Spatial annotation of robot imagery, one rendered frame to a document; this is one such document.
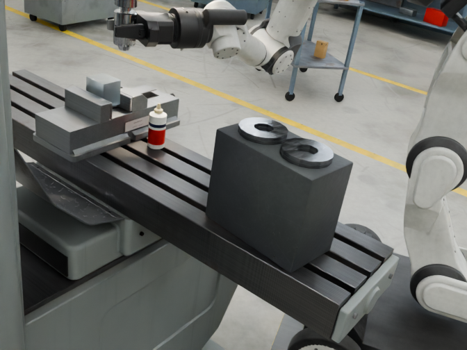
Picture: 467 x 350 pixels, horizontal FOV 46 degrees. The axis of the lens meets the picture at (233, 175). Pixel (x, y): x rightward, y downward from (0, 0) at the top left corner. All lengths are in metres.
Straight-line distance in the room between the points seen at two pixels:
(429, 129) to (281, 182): 0.54
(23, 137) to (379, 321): 1.02
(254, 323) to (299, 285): 1.32
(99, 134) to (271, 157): 0.49
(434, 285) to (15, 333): 0.98
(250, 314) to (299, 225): 1.42
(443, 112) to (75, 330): 0.95
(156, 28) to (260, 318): 1.43
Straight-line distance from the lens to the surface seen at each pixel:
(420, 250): 1.49
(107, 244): 1.21
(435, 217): 1.41
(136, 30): 1.19
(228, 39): 1.26
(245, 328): 2.24
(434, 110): 1.33
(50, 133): 1.27
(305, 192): 0.87
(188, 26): 1.22
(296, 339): 1.44
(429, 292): 1.50
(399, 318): 1.58
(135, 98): 1.30
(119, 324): 1.40
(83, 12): 5.91
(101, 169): 1.20
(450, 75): 1.29
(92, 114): 1.27
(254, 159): 0.93
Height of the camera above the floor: 1.54
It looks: 28 degrees down
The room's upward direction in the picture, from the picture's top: 9 degrees clockwise
